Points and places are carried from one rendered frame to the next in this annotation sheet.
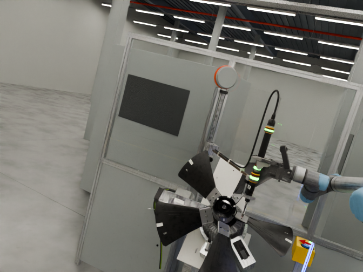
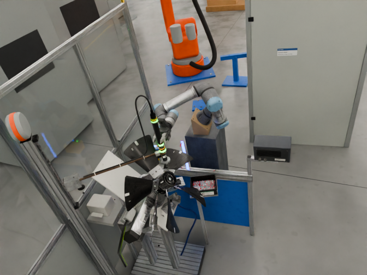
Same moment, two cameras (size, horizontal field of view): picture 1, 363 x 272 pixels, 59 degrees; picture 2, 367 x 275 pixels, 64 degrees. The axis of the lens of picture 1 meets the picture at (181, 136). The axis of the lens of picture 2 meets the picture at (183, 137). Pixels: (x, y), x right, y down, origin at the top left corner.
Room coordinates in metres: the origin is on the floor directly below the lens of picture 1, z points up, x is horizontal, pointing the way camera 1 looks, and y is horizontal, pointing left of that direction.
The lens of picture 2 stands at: (1.23, 1.12, 2.66)
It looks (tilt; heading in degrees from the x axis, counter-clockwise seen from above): 38 degrees down; 276
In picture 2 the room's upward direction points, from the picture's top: 12 degrees counter-clockwise
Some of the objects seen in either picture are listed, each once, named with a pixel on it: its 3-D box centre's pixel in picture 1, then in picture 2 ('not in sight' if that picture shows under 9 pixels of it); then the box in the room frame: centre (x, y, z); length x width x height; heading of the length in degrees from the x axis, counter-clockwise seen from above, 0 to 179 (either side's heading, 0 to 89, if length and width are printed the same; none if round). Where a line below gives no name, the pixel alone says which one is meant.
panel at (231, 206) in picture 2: not in sight; (205, 199); (1.36, -0.72, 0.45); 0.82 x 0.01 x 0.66; 163
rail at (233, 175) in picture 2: not in sight; (200, 172); (1.36, -0.72, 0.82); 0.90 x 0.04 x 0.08; 163
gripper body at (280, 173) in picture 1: (281, 170); (165, 131); (1.53, -0.51, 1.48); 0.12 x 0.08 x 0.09; 73
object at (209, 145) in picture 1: (210, 148); (71, 182); (2.16, -0.22, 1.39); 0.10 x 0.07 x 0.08; 18
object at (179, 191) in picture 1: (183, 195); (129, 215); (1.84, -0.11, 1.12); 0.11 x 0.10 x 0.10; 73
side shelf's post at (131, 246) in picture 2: not in sight; (125, 234); (2.12, -0.46, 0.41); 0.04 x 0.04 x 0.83; 73
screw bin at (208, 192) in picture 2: not in sight; (203, 185); (1.34, -0.54, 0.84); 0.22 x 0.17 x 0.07; 179
